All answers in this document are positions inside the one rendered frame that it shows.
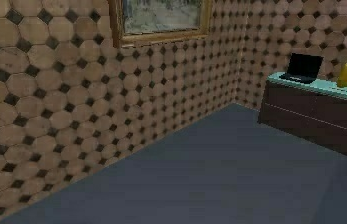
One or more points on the black laptop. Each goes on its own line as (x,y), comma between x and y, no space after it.
(303,66)

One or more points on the wooden framed picture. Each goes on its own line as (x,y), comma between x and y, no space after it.
(162,16)

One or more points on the dark brown chest of drawers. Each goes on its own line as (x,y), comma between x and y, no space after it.
(314,113)

